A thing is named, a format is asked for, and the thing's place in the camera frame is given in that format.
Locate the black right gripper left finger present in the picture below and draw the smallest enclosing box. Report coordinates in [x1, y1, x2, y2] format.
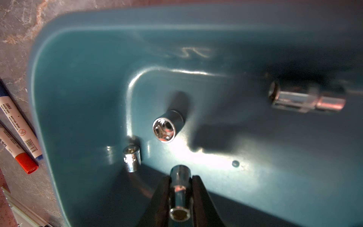
[137, 176, 171, 227]

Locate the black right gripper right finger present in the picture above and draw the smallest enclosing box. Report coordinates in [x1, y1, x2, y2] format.
[192, 176, 225, 227]

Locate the small short chrome socket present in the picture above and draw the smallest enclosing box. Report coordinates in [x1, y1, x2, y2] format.
[169, 165, 192, 222]

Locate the large chrome socket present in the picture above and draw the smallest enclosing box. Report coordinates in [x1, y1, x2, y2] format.
[152, 109, 185, 143]

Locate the chrome socket inside box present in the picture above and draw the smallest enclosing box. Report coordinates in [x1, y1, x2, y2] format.
[268, 81, 346, 114]

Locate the teal plastic storage box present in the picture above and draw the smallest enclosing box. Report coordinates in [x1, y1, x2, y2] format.
[27, 1, 363, 227]

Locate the red capped white marker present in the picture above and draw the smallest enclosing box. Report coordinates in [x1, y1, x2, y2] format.
[1, 124, 38, 174]

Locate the blue capped white marker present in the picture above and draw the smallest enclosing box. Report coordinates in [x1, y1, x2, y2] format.
[1, 83, 43, 161]

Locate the aluminium front rail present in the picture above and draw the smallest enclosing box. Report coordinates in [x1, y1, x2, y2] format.
[2, 187, 52, 227]

